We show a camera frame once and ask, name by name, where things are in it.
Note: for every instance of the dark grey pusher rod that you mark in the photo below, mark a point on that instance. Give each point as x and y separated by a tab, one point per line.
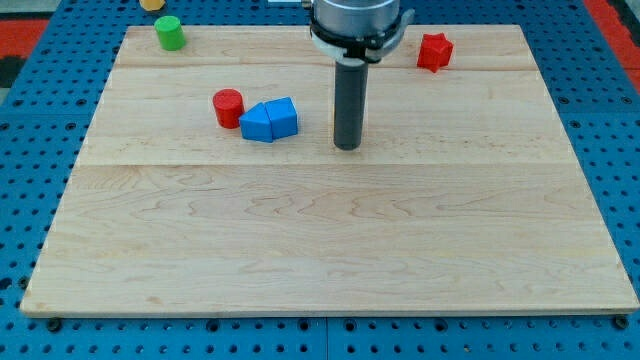
349	105

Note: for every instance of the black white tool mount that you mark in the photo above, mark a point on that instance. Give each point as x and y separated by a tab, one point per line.
358	35

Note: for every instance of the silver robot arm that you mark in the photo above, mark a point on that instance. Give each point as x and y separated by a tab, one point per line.
355	34

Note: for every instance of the blue cube block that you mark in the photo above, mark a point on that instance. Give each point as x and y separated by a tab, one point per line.
283	117

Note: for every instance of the red star block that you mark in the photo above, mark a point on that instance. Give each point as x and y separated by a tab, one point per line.
435	52

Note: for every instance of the blue triangle block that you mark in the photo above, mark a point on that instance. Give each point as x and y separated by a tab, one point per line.
255	124

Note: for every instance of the red cylinder block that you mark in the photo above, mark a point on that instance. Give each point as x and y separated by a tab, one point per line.
229	107

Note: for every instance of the wooden board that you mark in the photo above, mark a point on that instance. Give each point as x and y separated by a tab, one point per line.
465	197

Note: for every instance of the green cylinder block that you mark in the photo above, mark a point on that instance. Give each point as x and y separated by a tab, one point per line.
169	32

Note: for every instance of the yellow block at edge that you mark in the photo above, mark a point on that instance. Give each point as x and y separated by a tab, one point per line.
152	5

